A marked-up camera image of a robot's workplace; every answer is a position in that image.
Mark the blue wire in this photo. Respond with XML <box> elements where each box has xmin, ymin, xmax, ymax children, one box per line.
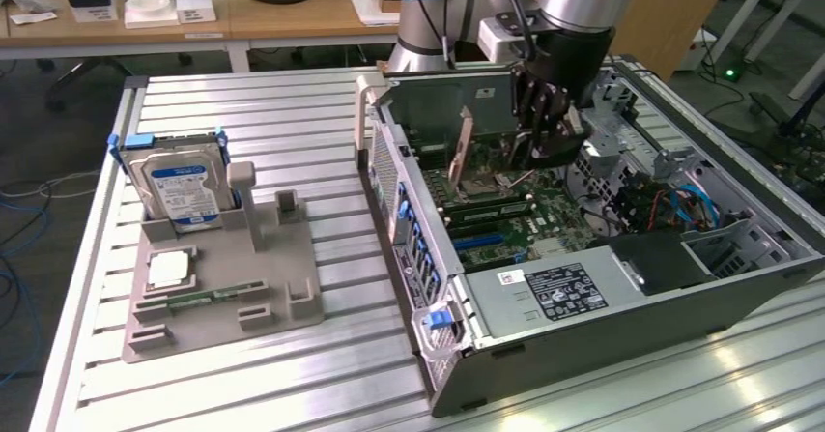
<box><xmin>668</xmin><ymin>184</ymin><xmax>722</xmax><ymax>233</ymax></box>

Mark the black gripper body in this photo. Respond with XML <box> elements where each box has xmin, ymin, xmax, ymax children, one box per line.
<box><xmin>527</xmin><ymin>26</ymin><xmax>612</xmax><ymax>110</ymax></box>

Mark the perforated metal disk bay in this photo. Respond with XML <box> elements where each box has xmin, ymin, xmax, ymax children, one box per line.
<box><xmin>571</xmin><ymin>106</ymin><xmax>703</xmax><ymax>199</ymax></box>

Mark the open grey PC case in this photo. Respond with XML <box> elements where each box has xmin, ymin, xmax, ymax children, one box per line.
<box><xmin>354</xmin><ymin>54</ymin><xmax>825</xmax><ymax>419</ymax></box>

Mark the wooden desk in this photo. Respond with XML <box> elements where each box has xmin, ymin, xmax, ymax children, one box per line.
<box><xmin>227</xmin><ymin>0</ymin><xmax>580</xmax><ymax>73</ymax></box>
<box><xmin>0</xmin><ymin>0</ymin><xmax>231</xmax><ymax>61</ymax></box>

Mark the grey power supply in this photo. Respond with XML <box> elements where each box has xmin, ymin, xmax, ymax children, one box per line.
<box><xmin>460</xmin><ymin>246</ymin><xmax>646</xmax><ymax>351</ymax></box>

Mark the silver CPU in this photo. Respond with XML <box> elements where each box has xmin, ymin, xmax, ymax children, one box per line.
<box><xmin>143</xmin><ymin>251</ymin><xmax>195</xmax><ymax>292</ymax></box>

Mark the grey parts rack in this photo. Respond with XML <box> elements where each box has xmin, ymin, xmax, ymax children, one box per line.
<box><xmin>119</xmin><ymin>159</ymin><xmax>325</xmax><ymax>364</ymax></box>

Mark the blue expansion slot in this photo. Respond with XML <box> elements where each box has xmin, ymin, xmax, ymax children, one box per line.
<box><xmin>453</xmin><ymin>235</ymin><xmax>504</xmax><ymax>251</ymax></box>

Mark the white box round holder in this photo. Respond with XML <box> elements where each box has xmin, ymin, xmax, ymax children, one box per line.
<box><xmin>121</xmin><ymin>0</ymin><xmax>181</xmax><ymax>31</ymax></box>

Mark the CPU socket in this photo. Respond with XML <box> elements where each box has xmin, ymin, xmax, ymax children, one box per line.
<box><xmin>453</xmin><ymin>165</ymin><xmax>510</xmax><ymax>200</ymax></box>

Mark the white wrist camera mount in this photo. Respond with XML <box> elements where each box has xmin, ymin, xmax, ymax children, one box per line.
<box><xmin>476</xmin><ymin>14</ymin><xmax>543</xmax><ymax>62</ymax></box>

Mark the white box black label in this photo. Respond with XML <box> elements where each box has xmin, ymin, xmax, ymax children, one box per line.
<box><xmin>62</xmin><ymin>0</ymin><xmax>121</xmax><ymax>24</ymax></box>

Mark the wooden cabinet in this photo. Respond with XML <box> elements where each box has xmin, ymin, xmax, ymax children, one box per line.
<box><xmin>536</xmin><ymin>0</ymin><xmax>739</xmax><ymax>81</ymax></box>

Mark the white paper label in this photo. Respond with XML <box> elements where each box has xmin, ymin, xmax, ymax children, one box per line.
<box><xmin>7</xmin><ymin>10</ymin><xmax>58</xmax><ymax>26</ymax></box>

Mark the green motherboard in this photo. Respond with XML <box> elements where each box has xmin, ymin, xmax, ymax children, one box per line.
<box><xmin>409</xmin><ymin>137</ymin><xmax>584</xmax><ymax>272</ymax></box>

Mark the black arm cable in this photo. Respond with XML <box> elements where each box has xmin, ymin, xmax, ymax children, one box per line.
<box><xmin>409</xmin><ymin>0</ymin><xmax>455</xmax><ymax>66</ymax></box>

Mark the installed RAM stick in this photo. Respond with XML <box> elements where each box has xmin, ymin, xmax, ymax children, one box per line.
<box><xmin>449</xmin><ymin>207</ymin><xmax>534</xmax><ymax>225</ymax></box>
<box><xmin>442</xmin><ymin>198</ymin><xmax>527</xmax><ymax>214</ymax></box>

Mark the plain white box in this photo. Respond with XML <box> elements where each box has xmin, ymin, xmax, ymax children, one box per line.
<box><xmin>173</xmin><ymin>0</ymin><xmax>218</xmax><ymax>25</ymax></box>

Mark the hard disk blue caddy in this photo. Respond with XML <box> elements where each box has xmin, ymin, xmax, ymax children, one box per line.
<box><xmin>106</xmin><ymin>130</ymin><xmax>233</xmax><ymax>234</ymax></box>

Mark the white paper stack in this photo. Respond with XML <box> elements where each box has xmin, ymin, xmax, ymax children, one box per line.
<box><xmin>346</xmin><ymin>0</ymin><xmax>402</xmax><ymax>28</ymax></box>

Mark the green RAM stick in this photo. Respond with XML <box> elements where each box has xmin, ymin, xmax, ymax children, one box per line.
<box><xmin>141</xmin><ymin>286</ymin><xmax>262</xmax><ymax>308</ymax></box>

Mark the white table frame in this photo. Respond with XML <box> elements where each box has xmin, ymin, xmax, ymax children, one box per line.
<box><xmin>704</xmin><ymin>0</ymin><xmax>825</xmax><ymax>100</ymax></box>

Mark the open metal disk bay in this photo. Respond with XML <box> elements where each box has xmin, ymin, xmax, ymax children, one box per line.
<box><xmin>680</xmin><ymin>212</ymin><xmax>810</xmax><ymax>281</ymax></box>

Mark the black chair base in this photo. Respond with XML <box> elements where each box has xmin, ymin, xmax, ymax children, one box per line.
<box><xmin>34</xmin><ymin>57</ymin><xmax>137</xmax><ymax>112</ymax></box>

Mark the black floor stand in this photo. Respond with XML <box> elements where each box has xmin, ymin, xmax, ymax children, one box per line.
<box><xmin>746</xmin><ymin>88</ymin><xmax>825</xmax><ymax>187</ymax></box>

